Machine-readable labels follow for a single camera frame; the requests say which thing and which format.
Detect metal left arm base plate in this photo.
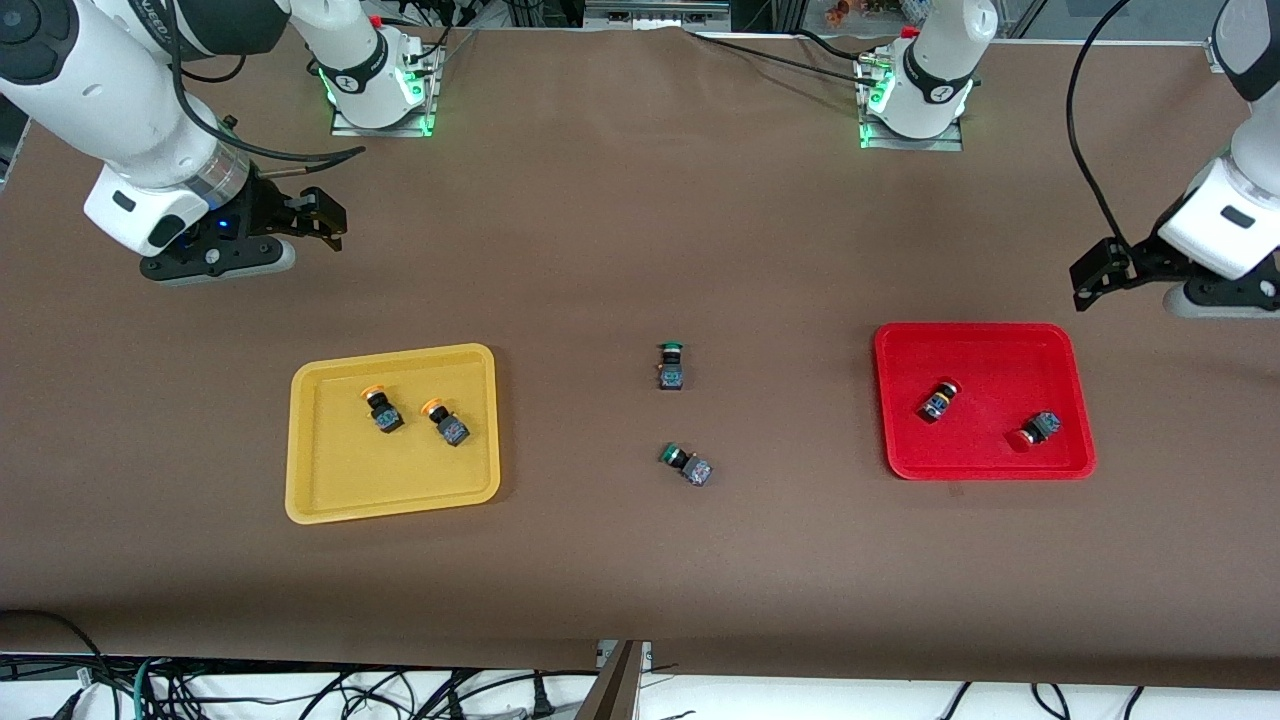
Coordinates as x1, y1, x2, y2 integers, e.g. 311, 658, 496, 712
855, 50, 967, 152

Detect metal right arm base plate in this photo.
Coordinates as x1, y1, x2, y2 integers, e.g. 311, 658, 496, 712
330, 38, 442, 138

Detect black cable across table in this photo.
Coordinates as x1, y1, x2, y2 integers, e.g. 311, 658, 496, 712
685, 28, 881, 81

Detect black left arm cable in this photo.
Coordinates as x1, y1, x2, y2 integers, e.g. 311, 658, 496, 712
1065, 0, 1138, 253

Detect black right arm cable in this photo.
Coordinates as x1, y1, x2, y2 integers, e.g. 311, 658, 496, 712
165, 0, 367, 167

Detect red push button switch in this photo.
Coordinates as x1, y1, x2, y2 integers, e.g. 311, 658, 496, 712
1005, 410, 1062, 454
918, 377, 962, 425

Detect red plastic tray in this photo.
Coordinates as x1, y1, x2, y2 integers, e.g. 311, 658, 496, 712
873, 321, 1098, 482

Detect yellow push button switch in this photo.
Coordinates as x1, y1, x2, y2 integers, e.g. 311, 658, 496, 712
361, 385, 406, 435
420, 398, 471, 448

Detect black looping floor cable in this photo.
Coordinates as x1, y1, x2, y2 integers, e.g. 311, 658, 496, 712
0, 609, 109, 693

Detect brown wooden beam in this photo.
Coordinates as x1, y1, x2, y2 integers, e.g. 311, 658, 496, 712
575, 640, 646, 720

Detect yellow plastic tray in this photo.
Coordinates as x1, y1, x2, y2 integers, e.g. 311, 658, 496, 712
285, 343, 501, 526

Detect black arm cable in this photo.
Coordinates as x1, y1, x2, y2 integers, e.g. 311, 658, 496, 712
1065, 0, 1138, 253
165, 0, 367, 167

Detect brown table cover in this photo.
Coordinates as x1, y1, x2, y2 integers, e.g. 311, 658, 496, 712
0, 18, 1280, 691

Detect small metal bracket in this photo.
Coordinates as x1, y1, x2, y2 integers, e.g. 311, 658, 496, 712
597, 640, 654, 674

